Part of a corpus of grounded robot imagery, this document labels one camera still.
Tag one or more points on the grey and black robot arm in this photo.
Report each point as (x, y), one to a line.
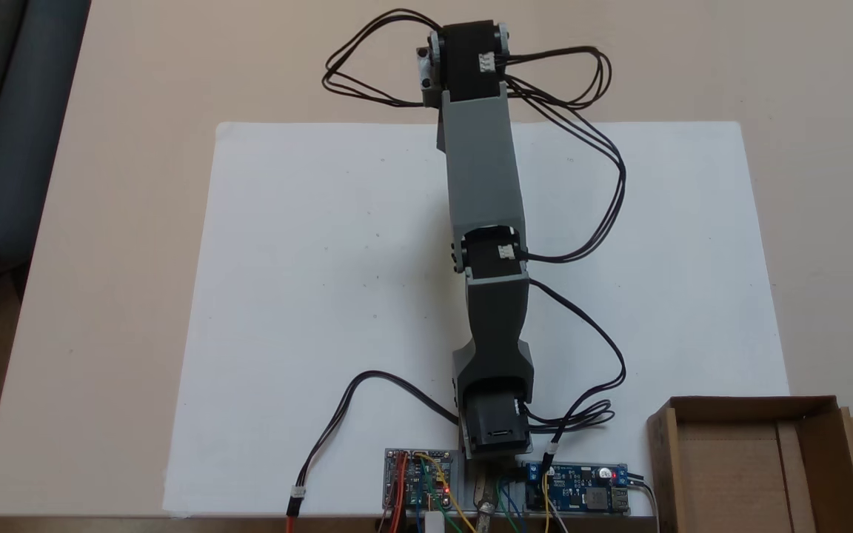
(482, 170)

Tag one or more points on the white paper sheet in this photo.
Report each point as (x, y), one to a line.
(323, 296)

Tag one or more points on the grey-framed circuit board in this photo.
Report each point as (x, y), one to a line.
(415, 481)

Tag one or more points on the metal table clamp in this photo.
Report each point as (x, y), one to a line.
(485, 507)

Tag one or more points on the white plug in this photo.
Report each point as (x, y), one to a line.
(435, 523)

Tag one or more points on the blue circuit board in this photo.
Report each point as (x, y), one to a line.
(582, 496)

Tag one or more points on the brown cardboard box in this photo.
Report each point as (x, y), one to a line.
(708, 481)

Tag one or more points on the grey upholstered chair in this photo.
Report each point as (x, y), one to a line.
(27, 111)

